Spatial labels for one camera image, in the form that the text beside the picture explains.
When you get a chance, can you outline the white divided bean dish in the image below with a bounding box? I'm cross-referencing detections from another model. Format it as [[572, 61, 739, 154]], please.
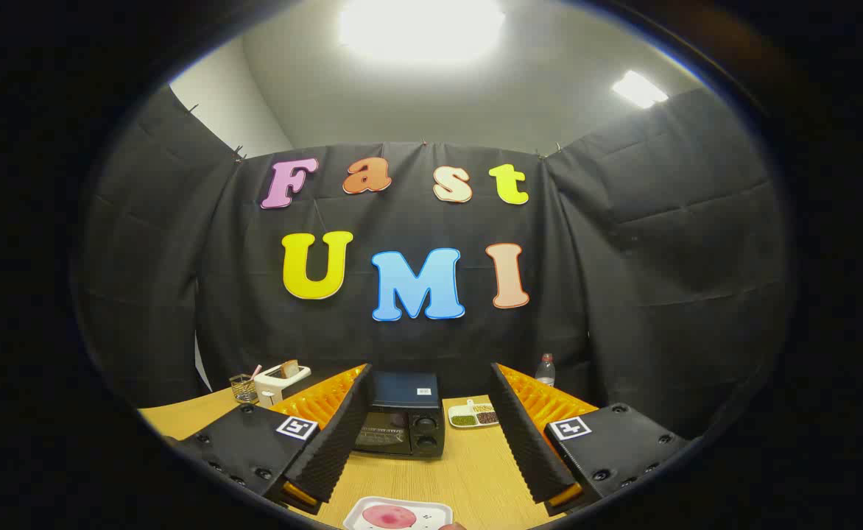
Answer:
[[448, 400, 500, 429]]

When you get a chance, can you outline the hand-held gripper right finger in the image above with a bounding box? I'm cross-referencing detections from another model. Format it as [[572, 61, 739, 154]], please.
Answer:
[[489, 362, 690, 516]]

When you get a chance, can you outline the small ceiling light panel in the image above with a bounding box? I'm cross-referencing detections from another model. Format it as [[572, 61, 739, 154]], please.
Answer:
[[612, 70, 669, 110]]

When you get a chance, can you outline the large ceiling light panel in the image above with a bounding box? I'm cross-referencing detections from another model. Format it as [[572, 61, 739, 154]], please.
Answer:
[[339, 0, 506, 63]]

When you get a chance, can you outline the black toaster oven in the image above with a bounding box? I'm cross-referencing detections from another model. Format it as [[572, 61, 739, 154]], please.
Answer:
[[353, 370, 447, 459]]

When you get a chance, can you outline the white bread toaster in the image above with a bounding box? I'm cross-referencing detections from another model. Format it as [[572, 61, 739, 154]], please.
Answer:
[[253, 363, 312, 408]]

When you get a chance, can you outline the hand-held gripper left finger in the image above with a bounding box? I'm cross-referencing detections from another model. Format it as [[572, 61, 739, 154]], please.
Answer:
[[163, 363, 373, 516]]

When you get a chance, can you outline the white square plate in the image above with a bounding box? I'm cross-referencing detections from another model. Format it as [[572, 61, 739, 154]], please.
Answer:
[[342, 495, 454, 530]]

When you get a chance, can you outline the black backdrop cloth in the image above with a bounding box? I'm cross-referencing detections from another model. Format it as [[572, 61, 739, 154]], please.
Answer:
[[71, 85, 797, 442]]

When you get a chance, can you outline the pink ham slice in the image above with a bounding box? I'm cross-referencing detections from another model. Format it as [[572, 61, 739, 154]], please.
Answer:
[[362, 505, 418, 529]]

